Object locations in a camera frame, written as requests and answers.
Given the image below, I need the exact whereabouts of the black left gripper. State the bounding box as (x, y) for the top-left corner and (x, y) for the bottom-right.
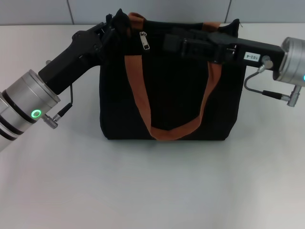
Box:
(37, 21), (115, 95)

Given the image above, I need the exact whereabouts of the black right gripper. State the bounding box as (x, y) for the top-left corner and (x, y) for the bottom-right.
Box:
(171, 27), (286, 73)

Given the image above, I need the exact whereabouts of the black bag with orange handles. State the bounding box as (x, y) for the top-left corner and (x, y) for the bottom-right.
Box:
(99, 8), (246, 141)

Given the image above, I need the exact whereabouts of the right gripper cable with plugs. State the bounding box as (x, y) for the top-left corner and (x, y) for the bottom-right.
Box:
(244, 55), (304, 108)

